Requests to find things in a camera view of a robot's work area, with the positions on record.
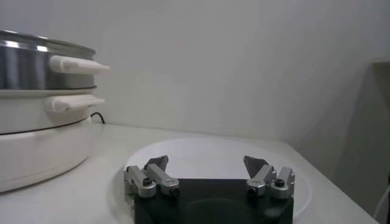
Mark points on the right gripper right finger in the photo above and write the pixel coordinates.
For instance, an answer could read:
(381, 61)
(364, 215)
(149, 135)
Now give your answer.
(274, 181)

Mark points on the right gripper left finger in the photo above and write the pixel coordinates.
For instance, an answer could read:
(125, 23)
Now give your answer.
(143, 182)

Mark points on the white round plate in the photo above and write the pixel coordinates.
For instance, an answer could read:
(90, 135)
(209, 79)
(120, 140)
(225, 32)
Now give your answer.
(213, 158)

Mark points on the steel steamer basket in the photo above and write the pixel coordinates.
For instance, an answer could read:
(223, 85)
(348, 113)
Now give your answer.
(30, 67)

